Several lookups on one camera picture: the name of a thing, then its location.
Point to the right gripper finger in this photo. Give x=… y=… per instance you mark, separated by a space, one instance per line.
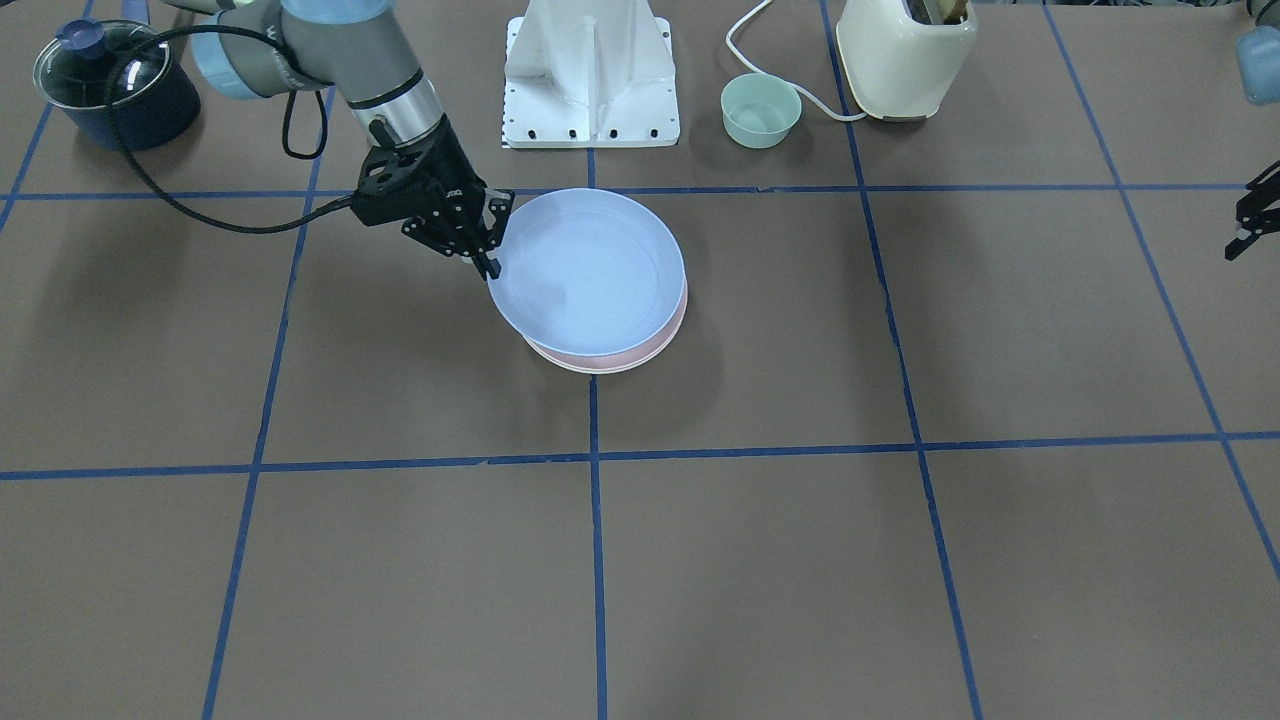
x=479 y=246
x=499 y=206

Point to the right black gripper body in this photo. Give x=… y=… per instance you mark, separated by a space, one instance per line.
x=452 y=178

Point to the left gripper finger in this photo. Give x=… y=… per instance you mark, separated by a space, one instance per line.
x=1249 y=230
x=1259 y=204

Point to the blue plate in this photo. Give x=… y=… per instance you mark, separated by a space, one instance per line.
x=587 y=272

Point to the pink plate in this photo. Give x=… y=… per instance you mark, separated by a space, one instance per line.
x=625 y=360

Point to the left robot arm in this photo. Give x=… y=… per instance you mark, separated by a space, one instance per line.
x=1257 y=56

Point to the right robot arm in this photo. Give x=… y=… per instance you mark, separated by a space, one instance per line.
x=271 y=48

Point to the green bowl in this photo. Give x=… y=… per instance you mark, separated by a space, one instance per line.
x=759 y=110

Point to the dark blue pot with lid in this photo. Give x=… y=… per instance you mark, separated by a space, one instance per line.
x=120 y=88

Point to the cream toaster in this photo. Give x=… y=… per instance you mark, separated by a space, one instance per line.
x=901 y=57

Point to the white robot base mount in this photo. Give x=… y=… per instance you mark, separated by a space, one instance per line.
x=590 y=75

